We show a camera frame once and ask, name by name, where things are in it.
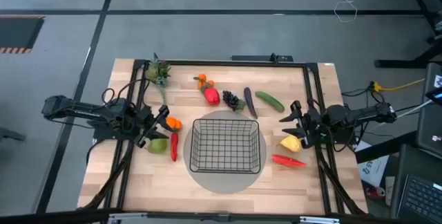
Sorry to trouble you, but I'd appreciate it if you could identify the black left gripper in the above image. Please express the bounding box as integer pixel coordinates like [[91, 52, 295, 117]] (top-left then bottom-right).
[[137, 104, 175, 148]]

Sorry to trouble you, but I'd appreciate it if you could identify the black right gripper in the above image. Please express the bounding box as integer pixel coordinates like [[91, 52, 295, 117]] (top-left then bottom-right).
[[278, 100, 325, 149]]

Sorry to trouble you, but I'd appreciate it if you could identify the orange tangerine cluster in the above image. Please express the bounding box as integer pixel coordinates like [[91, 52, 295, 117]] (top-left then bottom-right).
[[165, 116, 183, 131], [193, 73, 215, 92]]

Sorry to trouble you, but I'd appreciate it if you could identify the green pear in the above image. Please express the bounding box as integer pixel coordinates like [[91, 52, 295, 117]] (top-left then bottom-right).
[[146, 138, 169, 155]]

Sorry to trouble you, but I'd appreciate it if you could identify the yellow pear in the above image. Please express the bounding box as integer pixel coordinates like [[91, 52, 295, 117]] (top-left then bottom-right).
[[278, 134, 303, 153]]

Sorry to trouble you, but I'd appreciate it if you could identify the red chili pepper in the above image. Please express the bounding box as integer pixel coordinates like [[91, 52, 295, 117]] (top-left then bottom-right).
[[170, 131, 180, 162]]

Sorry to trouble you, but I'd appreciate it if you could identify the green cucumber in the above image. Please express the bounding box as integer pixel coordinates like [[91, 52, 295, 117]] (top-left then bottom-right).
[[255, 91, 286, 113]]

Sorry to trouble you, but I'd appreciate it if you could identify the red watermelon slice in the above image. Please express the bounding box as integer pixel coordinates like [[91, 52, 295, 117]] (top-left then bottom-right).
[[271, 153, 307, 169]]

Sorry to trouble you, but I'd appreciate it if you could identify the purple eggplant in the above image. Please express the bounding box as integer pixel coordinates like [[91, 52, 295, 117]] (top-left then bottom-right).
[[243, 86, 259, 120]]

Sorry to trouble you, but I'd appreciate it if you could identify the red bell pepper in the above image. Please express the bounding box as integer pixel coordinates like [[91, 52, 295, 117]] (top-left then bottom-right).
[[203, 86, 221, 106]]

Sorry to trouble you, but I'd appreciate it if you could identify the dark grape bunch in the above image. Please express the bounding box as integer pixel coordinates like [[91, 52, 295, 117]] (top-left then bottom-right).
[[222, 90, 247, 112]]

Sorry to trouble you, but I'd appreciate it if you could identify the green artificial succulent plant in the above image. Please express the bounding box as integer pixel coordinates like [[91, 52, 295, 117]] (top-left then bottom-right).
[[144, 53, 172, 106]]

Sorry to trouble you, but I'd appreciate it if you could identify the round grey mat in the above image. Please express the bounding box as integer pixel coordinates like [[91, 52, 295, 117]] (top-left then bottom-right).
[[182, 109, 267, 194]]

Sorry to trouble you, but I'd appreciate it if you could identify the red drink can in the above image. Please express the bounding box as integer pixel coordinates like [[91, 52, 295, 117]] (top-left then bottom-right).
[[365, 185, 386, 199]]

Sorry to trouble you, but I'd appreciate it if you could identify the black phone with lit screen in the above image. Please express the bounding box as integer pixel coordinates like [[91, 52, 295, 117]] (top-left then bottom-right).
[[425, 86, 442, 106]]

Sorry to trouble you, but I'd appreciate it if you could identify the black laptop keyboard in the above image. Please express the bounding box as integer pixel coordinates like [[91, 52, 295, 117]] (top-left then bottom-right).
[[390, 144, 442, 224]]

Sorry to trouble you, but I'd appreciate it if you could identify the grey chair leg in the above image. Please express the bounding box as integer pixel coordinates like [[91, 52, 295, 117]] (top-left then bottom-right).
[[0, 127, 27, 142]]

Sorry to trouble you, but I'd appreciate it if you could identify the black hazard-striped floor mat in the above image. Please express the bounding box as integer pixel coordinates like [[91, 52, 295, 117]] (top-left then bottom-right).
[[0, 15, 46, 55]]

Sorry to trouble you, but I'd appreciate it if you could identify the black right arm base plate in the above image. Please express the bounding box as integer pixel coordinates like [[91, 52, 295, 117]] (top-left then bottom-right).
[[308, 117, 356, 145]]

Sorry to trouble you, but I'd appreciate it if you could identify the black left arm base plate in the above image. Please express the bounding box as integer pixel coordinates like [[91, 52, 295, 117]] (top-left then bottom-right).
[[92, 118, 143, 141]]

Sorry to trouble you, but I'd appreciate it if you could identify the black wire basket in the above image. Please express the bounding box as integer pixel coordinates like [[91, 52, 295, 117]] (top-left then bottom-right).
[[189, 118, 262, 175]]

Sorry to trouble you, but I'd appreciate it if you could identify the black aluminium table frame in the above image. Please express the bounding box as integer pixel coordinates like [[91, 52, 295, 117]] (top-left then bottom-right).
[[77, 59, 369, 216]]

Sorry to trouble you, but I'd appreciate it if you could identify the yellow extension cord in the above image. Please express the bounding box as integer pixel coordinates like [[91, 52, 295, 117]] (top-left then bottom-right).
[[371, 77, 426, 93]]

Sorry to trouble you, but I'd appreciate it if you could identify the black table edge rail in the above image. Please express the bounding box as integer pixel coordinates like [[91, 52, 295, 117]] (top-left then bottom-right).
[[0, 209, 442, 224]]

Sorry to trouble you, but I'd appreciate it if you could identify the black desk leg frame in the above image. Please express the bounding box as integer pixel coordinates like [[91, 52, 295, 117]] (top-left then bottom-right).
[[374, 0, 442, 69]]

